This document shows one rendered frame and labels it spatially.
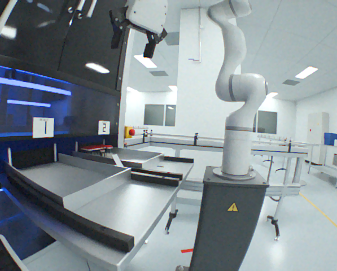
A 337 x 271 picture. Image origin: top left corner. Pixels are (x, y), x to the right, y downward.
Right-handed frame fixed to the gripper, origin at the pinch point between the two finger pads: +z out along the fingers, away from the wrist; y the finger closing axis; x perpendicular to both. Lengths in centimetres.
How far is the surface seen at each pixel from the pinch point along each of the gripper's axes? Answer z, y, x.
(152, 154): 40, 35, 18
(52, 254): 69, -23, 5
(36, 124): 23.7, -17.6, 19.6
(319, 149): 40, 655, -206
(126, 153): 44, 29, 30
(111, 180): 30.2, -2.4, -4.4
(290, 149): 27, 148, -46
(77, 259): 82, -13, 6
